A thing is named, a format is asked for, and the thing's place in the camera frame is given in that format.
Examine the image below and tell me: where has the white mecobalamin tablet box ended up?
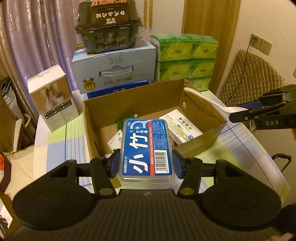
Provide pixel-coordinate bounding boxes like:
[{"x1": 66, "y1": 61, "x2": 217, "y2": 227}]
[{"x1": 160, "y1": 109, "x2": 203, "y2": 145}]

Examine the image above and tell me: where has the blue dental floss pick box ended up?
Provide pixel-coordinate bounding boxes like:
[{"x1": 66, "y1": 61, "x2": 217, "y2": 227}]
[{"x1": 117, "y1": 119, "x2": 176, "y2": 190}]

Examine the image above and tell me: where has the white plastic spoon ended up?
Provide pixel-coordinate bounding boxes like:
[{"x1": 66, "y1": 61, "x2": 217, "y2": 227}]
[{"x1": 184, "y1": 87, "x2": 247, "y2": 114}]

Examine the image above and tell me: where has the green throat spray box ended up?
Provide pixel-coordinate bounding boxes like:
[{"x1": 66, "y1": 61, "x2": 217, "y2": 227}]
[{"x1": 107, "y1": 130, "x2": 122, "y2": 152}]

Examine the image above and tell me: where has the silver green foil pouch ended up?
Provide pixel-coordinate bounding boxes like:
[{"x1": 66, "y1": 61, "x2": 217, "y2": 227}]
[{"x1": 115, "y1": 113, "x2": 138, "y2": 131}]

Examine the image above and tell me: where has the woven wicker chair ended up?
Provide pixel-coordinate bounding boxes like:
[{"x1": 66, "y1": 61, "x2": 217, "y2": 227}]
[{"x1": 217, "y1": 49, "x2": 287, "y2": 133}]

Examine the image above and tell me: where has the plaid tablecloth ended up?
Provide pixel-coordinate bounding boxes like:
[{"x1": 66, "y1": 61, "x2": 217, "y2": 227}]
[{"x1": 33, "y1": 90, "x2": 290, "y2": 200}]

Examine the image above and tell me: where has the brown cardboard box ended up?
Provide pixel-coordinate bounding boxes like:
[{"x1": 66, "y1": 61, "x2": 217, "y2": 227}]
[{"x1": 82, "y1": 80, "x2": 227, "y2": 159}]

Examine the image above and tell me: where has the dark blue flat box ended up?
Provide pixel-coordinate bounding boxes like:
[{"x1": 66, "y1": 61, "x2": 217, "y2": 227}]
[{"x1": 87, "y1": 80, "x2": 149, "y2": 99}]

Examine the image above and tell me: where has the white humidifier product box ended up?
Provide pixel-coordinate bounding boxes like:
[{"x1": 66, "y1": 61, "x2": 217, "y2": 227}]
[{"x1": 28, "y1": 65, "x2": 79, "y2": 132}]

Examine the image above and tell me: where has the light blue milk carton box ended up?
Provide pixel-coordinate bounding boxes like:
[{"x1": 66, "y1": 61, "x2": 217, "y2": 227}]
[{"x1": 72, "y1": 38, "x2": 157, "y2": 94}]

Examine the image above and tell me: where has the green tissue pack bundle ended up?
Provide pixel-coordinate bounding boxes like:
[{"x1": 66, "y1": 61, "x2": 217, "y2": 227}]
[{"x1": 150, "y1": 34, "x2": 219, "y2": 91}]

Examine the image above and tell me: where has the brown cardboard carton stack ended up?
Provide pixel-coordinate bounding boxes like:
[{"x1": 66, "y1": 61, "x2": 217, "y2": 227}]
[{"x1": 0, "y1": 76, "x2": 31, "y2": 153}]

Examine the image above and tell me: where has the black instant noodle bowl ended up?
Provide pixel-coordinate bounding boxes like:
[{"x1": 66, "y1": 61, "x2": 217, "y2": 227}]
[{"x1": 75, "y1": 0, "x2": 142, "y2": 54}]

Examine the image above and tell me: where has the wall power socket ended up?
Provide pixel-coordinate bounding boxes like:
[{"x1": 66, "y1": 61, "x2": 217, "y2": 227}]
[{"x1": 249, "y1": 34, "x2": 272, "y2": 56}]

